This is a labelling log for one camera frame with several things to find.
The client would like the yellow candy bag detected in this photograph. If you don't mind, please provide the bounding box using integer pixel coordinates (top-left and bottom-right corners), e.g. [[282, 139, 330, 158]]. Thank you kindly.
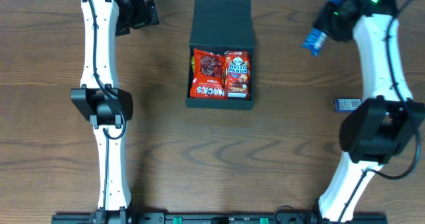
[[191, 56, 195, 72]]

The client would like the dark green gift box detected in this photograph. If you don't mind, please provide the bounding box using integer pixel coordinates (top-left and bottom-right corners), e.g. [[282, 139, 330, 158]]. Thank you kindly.
[[185, 0, 256, 110]]

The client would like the small blue snack packet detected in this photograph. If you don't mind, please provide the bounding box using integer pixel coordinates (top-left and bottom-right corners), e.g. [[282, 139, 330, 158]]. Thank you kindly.
[[334, 98, 361, 112]]

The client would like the red dried fruit bag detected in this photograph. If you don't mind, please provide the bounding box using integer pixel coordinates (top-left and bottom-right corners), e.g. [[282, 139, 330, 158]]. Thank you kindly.
[[189, 49, 225, 100]]

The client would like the red Hello Panda box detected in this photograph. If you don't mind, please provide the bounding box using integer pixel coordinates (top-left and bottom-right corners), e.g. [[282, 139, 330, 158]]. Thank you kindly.
[[224, 51, 251, 100]]

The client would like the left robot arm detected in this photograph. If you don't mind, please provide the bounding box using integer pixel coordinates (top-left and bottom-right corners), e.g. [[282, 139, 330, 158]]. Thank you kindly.
[[52, 0, 159, 223]]

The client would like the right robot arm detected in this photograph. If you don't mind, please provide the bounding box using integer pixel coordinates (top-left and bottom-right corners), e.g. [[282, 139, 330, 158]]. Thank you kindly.
[[309, 0, 424, 223]]

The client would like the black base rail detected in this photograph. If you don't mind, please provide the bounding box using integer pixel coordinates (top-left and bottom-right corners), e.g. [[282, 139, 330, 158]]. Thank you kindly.
[[51, 211, 388, 224]]

